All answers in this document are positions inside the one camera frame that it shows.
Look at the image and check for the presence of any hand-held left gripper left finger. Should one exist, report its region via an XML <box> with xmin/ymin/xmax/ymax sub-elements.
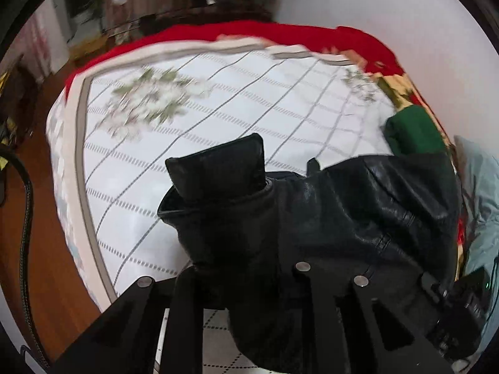
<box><xmin>51</xmin><ymin>267</ymin><xmax>205</xmax><ymax>374</ymax></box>

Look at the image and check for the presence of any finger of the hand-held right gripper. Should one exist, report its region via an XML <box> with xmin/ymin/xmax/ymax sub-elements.
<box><xmin>420</xmin><ymin>272</ymin><xmax>450</xmax><ymax>301</ymax></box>

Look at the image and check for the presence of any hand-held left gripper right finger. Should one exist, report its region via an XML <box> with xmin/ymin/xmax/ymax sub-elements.
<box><xmin>292</xmin><ymin>261</ymin><xmax>457</xmax><ymax>374</ymax></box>

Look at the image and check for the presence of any black leather jacket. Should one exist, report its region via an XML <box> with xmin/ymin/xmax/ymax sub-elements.
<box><xmin>157</xmin><ymin>132</ymin><xmax>461</xmax><ymax>372</ymax></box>

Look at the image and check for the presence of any blue-grey velvet blanket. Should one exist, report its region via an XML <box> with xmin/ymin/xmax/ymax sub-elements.
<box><xmin>452</xmin><ymin>136</ymin><xmax>499</xmax><ymax>363</ymax></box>

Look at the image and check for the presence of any green garment with striped cuffs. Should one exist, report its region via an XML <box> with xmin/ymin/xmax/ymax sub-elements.
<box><xmin>384</xmin><ymin>104</ymin><xmax>447</xmax><ymax>156</ymax></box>

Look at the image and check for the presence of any white floral quilted cloth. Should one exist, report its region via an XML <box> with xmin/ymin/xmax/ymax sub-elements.
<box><xmin>64</xmin><ymin>43</ymin><xmax>396</xmax><ymax>374</ymax></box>

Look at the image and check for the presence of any red floral blanket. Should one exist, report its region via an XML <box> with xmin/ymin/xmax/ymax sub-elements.
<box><xmin>64</xmin><ymin>19</ymin><xmax>468</xmax><ymax>277</ymax></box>

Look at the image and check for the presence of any black braided cable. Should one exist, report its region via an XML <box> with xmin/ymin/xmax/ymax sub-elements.
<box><xmin>0</xmin><ymin>143</ymin><xmax>53</xmax><ymax>372</ymax></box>

